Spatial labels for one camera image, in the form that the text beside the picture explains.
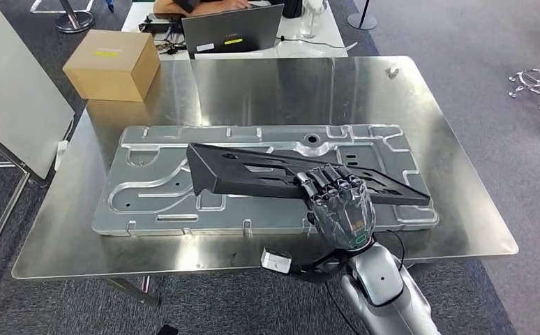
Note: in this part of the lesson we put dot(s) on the black electronic device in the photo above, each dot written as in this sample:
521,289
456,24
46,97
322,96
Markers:
159,25

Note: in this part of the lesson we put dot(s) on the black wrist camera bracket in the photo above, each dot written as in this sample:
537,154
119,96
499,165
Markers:
318,273

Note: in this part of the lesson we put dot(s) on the clear water bottle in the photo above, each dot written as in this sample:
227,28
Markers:
314,23

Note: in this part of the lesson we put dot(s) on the white partition panel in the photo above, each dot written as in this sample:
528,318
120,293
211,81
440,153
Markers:
16,92

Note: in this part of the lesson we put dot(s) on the brown cardboard box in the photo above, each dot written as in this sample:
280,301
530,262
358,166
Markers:
108,74

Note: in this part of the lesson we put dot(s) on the grey round stanchion base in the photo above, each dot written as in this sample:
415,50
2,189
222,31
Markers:
361,22

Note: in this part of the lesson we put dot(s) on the white desk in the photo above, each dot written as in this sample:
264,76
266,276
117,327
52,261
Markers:
133,21

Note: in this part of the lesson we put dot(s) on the dark grey laptop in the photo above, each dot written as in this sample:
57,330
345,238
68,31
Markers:
233,32

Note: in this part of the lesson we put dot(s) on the person's hand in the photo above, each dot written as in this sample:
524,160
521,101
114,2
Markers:
237,4

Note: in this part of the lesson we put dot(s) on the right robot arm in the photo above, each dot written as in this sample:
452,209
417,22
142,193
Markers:
381,277

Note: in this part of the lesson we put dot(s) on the black plastic panel part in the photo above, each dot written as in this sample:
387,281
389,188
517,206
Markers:
224,175

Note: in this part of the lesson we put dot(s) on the stainless steel workbench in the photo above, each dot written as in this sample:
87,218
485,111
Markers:
274,88

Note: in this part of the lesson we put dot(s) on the person's forearm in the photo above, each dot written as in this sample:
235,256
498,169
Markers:
196,8

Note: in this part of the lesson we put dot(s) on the black cup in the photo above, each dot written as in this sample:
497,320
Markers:
292,8

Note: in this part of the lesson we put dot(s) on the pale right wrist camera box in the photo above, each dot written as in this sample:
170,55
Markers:
277,261

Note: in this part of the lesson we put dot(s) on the stamped grey metal plate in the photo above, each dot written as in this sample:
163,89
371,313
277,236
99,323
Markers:
159,203

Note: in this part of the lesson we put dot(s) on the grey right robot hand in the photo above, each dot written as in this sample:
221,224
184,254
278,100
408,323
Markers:
344,217

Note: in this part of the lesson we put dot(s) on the chrome round stanchion base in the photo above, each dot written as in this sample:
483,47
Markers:
73,22

